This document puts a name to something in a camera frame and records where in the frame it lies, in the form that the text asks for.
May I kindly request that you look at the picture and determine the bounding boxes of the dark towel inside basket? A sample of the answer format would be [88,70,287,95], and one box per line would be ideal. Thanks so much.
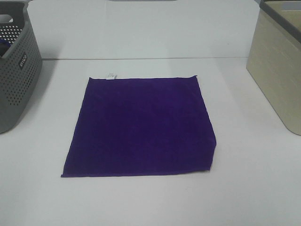
[0,39,11,57]

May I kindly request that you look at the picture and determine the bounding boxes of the purple towel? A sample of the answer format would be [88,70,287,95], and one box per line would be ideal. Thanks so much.
[62,76,216,178]

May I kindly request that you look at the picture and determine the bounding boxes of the grey perforated laundry basket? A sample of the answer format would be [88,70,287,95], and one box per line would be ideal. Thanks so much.
[0,0,42,133]

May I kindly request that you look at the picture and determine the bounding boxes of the beige storage bin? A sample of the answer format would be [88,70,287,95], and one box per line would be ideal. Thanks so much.
[246,0,301,135]

